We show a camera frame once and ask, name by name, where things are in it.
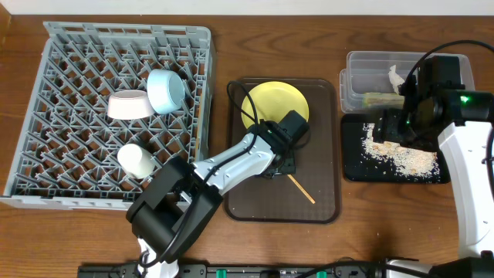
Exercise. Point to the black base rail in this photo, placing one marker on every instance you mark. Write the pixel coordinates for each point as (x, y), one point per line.
(190, 271)

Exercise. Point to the pink bowl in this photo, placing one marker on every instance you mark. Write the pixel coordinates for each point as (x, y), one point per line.
(129, 105)

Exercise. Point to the clear plastic bin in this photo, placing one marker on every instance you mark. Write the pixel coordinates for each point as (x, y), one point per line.
(367, 72)

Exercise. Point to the rice pile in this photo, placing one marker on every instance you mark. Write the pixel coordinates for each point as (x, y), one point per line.
(404, 162)

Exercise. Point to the grey dishwasher rack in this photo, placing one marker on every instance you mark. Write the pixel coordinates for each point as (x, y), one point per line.
(66, 155)

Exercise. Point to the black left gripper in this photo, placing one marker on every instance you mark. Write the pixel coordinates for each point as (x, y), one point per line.
(285, 165)

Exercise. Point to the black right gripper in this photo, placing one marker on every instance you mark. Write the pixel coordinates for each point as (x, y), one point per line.
(391, 129)

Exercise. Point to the brown serving tray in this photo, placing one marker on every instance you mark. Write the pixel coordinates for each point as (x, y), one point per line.
(278, 199)

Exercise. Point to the black tray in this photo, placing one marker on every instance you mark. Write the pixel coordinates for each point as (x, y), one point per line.
(359, 164)

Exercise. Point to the white tissue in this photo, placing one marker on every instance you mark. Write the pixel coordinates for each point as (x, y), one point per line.
(396, 80)

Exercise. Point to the yellow green wrapper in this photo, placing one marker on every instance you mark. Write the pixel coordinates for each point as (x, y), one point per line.
(382, 101)

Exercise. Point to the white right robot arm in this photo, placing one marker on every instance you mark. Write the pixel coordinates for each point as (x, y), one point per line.
(467, 147)

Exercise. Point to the white cup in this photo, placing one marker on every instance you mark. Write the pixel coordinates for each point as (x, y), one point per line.
(135, 161)

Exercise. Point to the yellow plate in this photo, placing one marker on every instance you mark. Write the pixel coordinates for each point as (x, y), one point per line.
(274, 100)

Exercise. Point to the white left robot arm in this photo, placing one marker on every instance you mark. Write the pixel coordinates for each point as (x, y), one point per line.
(180, 201)

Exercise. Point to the light blue bowl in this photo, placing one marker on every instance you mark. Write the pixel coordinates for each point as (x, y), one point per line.
(165, 90)

